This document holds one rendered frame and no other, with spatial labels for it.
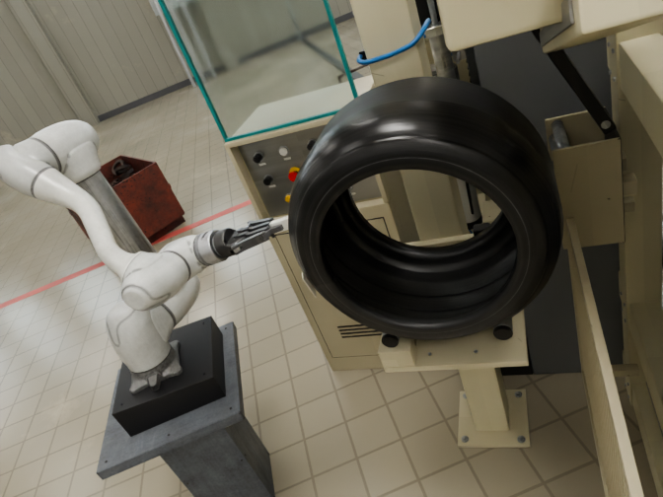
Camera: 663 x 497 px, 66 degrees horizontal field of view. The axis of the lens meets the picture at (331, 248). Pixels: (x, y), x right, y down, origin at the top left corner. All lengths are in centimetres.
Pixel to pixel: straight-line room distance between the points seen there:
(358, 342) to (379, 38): 151
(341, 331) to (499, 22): 192
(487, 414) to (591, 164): 112
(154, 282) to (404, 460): 133
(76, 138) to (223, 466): 127
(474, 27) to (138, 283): 94
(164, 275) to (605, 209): 111
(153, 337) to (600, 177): 139
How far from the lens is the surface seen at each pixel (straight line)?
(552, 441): 220
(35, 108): 1243
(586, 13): 58
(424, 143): 98
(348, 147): 102
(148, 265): 133
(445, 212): 152
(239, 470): 216
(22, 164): 169
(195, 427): 181
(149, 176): 475
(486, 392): 205
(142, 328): 178
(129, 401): 189
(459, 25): 69
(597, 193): 144
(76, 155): 176
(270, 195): 212
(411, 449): 226
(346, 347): 250
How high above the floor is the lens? 182
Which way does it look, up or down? 31 degrees down
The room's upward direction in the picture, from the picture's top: 22 degrees counter-clockwise
